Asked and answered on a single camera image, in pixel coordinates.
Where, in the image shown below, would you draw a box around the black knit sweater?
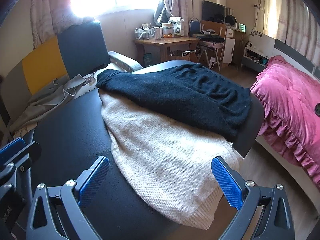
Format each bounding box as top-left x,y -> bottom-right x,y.
96,63 -> 251,142

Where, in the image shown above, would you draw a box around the folding stool with items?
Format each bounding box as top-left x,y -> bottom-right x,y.
188,17 -> 226,70

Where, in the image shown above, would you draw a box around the grey yellow blue sofa chair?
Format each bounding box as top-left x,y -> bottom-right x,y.
0,20 -> 143,140

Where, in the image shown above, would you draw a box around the grey garment on chair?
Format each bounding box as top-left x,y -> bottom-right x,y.
10,74 -> 97,133

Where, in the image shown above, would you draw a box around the beige knit sweater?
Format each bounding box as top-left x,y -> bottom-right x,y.
99,90 -> 243,230

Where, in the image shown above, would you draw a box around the patterned window curtain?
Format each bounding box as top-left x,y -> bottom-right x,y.
30,0 -> 94,49

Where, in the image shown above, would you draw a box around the white small cabinet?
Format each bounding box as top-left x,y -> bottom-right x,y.
222,28 -> 235,64

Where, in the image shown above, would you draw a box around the wooden side table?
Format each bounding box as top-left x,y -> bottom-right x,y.
133,36 -> 199,67

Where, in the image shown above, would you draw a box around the jars and boxes on table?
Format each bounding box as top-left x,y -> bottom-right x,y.
135,16 -> 184,40

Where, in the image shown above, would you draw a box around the black television screen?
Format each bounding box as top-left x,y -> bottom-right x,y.
202,1 -> 230,23

